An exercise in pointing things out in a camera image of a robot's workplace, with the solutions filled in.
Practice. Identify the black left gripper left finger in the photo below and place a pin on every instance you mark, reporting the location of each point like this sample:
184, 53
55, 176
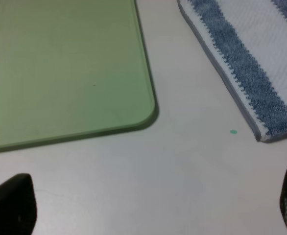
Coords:
18, 208

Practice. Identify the blue white striped towel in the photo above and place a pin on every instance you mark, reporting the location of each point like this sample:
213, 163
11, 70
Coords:
246, 41

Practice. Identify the green plastic tray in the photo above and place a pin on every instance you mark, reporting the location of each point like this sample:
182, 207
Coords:
71, 69

